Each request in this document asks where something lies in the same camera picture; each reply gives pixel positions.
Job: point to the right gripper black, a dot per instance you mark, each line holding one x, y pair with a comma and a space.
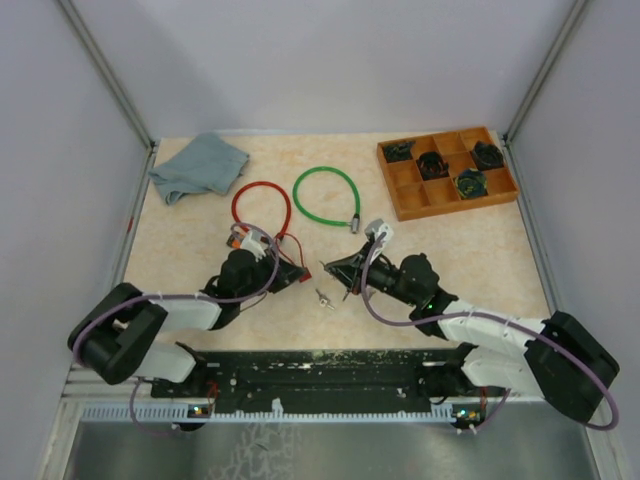
348, 268

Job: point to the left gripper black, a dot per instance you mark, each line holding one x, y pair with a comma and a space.
285, 275

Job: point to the red cable padlock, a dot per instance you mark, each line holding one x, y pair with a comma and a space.
300, 260

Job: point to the black-headed key bunch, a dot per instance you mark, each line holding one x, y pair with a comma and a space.
356, 290

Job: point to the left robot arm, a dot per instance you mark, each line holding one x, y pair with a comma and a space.
117, 339

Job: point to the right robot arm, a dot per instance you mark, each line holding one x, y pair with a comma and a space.
556, 358

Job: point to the small silver key bunch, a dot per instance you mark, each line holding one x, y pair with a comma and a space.
324, 300

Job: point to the green black rolled sock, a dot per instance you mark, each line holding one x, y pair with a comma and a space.
398, 151

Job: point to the blue grey folded cloth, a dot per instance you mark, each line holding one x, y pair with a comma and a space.
207, 164

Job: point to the black orange rolled sock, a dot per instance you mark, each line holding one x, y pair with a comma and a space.
432, 165

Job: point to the rolled dark sock in tray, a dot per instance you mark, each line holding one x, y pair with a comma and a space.
471, 184

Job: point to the wooden compartment tray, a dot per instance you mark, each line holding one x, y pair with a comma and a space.
413, 198

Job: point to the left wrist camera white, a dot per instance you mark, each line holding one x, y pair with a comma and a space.
252, 240

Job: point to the green cable lock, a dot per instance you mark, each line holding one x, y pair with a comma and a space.
327, 196

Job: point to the red translucent cable lock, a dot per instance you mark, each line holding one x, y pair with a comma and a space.
267, 204

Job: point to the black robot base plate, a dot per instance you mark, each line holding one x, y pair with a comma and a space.
325, 381

